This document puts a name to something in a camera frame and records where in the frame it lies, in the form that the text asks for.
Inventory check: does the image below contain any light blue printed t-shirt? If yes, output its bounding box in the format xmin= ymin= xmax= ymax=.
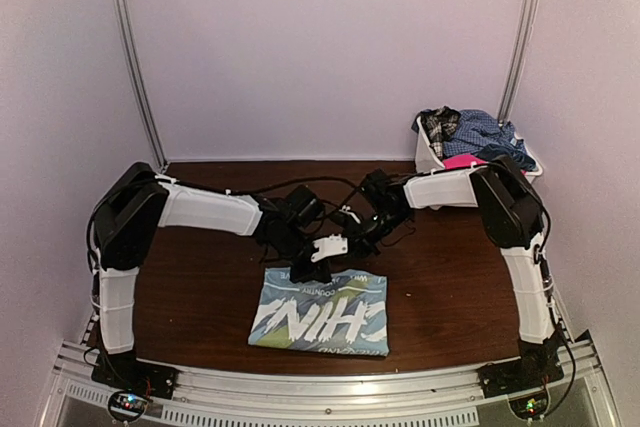
xmin=248 ymin=268 xmax=390 ymax=357

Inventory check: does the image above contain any blue dotted shirt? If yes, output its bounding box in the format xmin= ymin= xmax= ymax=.
xmin=443 ymin=109 xmax=528 ymax=158

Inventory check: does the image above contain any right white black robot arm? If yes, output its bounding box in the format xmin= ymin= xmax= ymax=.
xmin=330 ymin=155 xmax=565 ymax=389

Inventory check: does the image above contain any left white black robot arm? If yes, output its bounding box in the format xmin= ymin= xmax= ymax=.
xmin=86 ymin=162 xmax=348 ymax=391

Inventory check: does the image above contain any white plastic laundry basket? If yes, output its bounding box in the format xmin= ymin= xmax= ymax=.
xmin=414 ymin=116 xmax=545 ymax=212

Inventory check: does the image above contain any pink garment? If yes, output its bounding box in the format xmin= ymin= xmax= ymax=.
xmin=442 ymin=154 xmax=486 ymax=171

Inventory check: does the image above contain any dark plaid shirt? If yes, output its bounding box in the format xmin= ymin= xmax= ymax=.
xmin=412 ymin=106 xmax=461 ymax=160

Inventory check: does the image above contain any navy blue garment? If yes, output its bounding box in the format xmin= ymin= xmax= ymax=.
xmin=474 ymin=144 xmax=537 ymax=172

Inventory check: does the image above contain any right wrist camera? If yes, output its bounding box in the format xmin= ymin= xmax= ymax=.
xmin=329 ymin=205 xmax=361 ymax=227

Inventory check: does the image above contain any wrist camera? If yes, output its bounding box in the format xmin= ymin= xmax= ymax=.
xmin=329 ymin=205 xmax=361 ymax=227
xmin=310 ymin=235 xmax=348 ymax=263

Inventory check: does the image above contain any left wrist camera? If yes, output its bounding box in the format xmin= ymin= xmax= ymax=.
xmin=310 ymin=235 xmax=348 ymax=263

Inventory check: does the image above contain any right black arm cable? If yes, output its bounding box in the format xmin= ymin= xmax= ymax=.
xmin=327 ymin=181 xmax=381 ymax=221

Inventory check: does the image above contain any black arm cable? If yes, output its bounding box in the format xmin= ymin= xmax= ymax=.
xmin=327 ymin=181 xmax=381 ymax=221
xmin=224 ymin=175 xmax=361 ymax=198

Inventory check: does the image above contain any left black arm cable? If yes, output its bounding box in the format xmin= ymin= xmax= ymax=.
xmin=224 ymin=175 xmax=361 ymax=198

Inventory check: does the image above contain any front aluminium frame rail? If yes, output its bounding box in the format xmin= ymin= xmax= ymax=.
xmin=35 ymin=341 xmax=621 ymax=426

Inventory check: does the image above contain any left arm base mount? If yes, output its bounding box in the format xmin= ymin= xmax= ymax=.
xmin=91 ymin=358 xmax=178 ymax=424

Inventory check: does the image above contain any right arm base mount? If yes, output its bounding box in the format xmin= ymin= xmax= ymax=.
xmin=477 ymin=358 xmax=564 ymax=422

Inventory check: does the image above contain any right aluminium frame post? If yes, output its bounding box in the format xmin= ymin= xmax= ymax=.
xmin=498 ymin=0 xmax=540 ymax=124

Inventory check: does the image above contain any aluminium frame post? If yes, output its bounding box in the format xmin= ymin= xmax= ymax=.
xmin=113 ymin=0 xmax=168 ymax=171
xmin=498 ymin=0 xmax=540 ymax=124

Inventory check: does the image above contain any left aluminium frame post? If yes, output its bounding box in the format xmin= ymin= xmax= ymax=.
xmin=113 ymin=0 xmax=168 ymax=171

